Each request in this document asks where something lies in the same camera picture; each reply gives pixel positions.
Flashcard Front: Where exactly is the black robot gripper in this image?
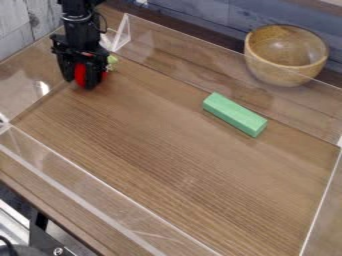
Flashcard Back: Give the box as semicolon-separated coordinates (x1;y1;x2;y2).
49;14;110;90

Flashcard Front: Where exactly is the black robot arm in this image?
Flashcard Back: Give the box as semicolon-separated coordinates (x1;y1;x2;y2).
49;0;110;90

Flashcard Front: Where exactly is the green rectangular block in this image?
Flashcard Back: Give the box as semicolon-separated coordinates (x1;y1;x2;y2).
202;92;267;138

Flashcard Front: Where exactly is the black metal table frame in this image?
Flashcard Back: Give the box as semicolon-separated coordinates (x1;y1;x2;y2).
0;181;85;256

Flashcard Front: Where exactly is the clear acrylic tray wall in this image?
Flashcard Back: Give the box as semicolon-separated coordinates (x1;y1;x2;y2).
0;14;342;256

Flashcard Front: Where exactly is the clear acrylic corner bracket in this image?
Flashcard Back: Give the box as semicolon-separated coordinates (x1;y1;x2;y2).
100;14;131;52

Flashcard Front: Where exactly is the red plush strawberry toy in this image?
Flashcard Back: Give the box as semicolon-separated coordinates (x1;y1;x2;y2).
73;55;118;90

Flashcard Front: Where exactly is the wooden bowl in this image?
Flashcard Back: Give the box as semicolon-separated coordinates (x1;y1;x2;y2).
243;24;330;88

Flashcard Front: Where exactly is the black cable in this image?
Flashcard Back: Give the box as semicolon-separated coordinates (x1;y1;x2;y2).
0;234;21;256

